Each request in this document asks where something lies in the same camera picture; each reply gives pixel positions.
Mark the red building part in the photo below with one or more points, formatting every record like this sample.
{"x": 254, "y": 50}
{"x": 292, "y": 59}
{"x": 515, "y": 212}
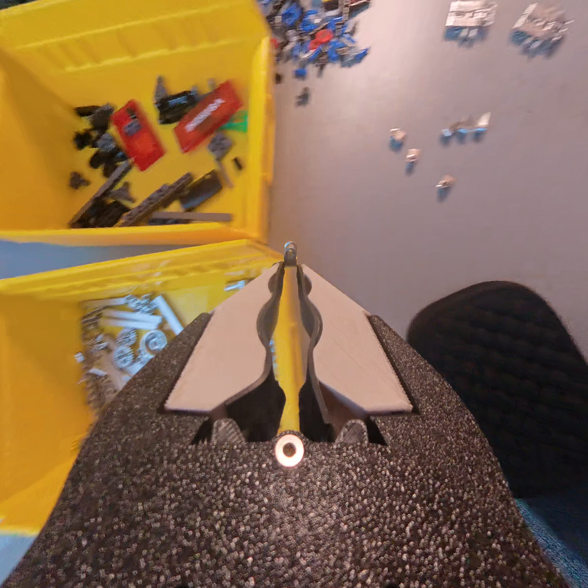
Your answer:
{"x": 209, "y": 115}
{"x": 138, "y": 135}

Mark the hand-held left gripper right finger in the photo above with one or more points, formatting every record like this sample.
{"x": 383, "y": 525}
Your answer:
{"x": 354, "y": 367}

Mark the grey desk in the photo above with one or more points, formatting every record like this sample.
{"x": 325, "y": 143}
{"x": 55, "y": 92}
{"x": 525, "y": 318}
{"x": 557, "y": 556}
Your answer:
{"x": 367, "y": 230}

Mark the small grey beam assembly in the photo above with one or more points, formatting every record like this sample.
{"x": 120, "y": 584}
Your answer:
{"x": 470, "y": 14}
{"x": 542, "y": 20}

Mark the yellow bin with grey parts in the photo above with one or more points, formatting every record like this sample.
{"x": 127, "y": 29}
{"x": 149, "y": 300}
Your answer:
{"x": 37, "y": 413}

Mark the pile of grey building parts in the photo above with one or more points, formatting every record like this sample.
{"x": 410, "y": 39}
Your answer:
{"x": 124, "y": 340}

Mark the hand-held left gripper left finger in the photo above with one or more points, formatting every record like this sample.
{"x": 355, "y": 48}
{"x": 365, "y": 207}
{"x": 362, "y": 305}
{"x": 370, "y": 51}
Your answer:
{"x": 225, "y": 367}

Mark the pile of small coloured pieces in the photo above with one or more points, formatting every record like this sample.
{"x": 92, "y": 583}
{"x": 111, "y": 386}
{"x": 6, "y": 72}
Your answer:
{"x": 317, "y": 37}

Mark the yellow bin with black parts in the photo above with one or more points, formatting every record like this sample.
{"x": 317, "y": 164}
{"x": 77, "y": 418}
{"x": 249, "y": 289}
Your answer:
{"x": 55, "y": 55}

